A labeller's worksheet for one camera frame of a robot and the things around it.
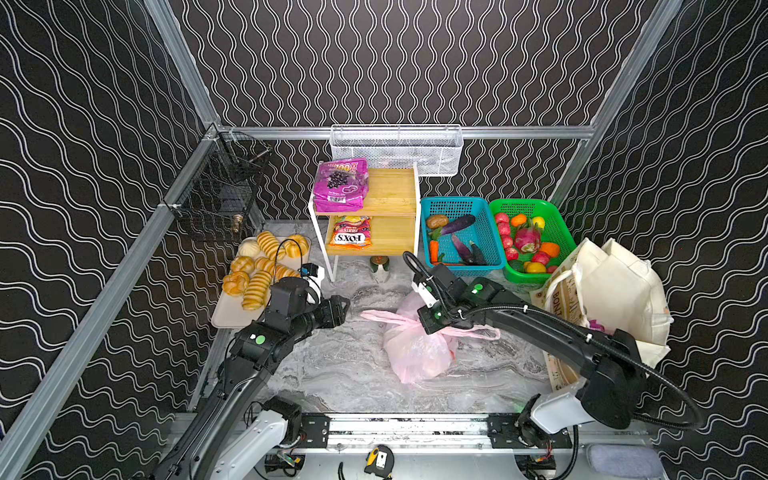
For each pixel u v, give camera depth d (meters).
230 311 0.95
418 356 0.75
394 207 0.80
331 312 0.64
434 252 1.09
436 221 1.16
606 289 0.82
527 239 1.06
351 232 0.93
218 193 0.91
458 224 1.18
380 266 0.95
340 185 0.76
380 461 0.69
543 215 1.15
